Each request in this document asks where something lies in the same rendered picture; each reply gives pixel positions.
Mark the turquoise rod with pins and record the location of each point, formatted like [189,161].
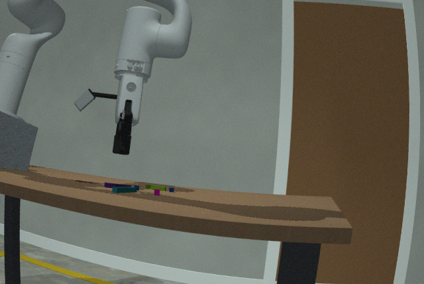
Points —
[124,189]

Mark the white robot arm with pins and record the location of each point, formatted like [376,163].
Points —
[143,38]

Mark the purple rod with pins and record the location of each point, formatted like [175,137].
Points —
[111,185]

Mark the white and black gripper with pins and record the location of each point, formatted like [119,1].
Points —
[132,96]

